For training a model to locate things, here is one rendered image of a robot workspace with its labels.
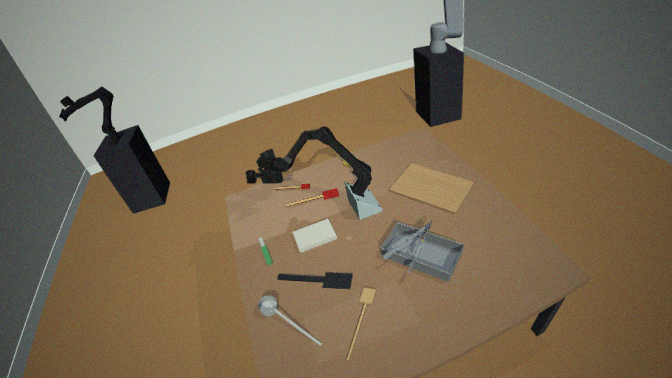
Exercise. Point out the light wooden board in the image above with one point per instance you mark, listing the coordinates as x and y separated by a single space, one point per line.
432 187

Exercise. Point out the red spatula with wooden handle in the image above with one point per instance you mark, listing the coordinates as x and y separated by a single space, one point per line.
326 194

